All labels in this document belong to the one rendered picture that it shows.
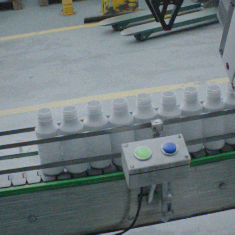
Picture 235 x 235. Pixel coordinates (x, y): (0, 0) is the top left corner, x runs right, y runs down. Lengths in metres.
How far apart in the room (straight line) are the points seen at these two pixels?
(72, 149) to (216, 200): 0.41
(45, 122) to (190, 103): 0.35
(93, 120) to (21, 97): 3.06
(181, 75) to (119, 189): 3.14
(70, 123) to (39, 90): 3.13
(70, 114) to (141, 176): 0.23
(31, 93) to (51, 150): 3.09
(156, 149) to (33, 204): 0.35
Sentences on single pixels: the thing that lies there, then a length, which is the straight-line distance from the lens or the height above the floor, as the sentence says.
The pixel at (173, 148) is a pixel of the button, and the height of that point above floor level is 1.12.
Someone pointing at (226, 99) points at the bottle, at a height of 1.12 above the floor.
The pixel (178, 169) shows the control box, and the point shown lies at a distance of 1.38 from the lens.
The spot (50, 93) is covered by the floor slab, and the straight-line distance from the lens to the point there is 4.53.
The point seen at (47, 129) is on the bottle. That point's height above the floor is 1.13.
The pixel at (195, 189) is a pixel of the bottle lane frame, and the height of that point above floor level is 0.91.
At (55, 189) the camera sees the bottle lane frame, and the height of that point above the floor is 0.98.
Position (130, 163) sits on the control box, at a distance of 1.35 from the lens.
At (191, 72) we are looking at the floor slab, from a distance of 4.69.
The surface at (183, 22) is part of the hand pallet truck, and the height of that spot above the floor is 0.10.
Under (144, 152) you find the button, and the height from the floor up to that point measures 1.12.
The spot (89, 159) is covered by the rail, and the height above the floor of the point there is 1.04.
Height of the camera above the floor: 1.78
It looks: 26 degrees down
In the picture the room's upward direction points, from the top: 5 degrees counter-clockwise
